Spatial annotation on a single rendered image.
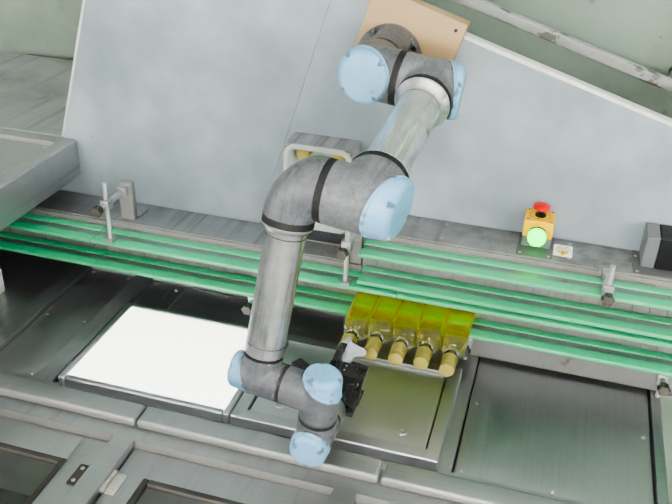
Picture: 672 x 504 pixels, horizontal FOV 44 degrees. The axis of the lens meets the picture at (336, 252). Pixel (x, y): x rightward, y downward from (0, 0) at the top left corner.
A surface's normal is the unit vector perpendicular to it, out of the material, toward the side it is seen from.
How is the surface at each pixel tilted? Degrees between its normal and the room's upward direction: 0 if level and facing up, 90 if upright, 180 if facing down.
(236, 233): 90
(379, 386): 90
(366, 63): 11
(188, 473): 90
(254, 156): 0
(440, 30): 5
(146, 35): 0
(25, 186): 90
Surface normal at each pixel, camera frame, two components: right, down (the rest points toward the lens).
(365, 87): -0.44, 0.35
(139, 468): 0.04, -0.88
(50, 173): 0.96, 0.17
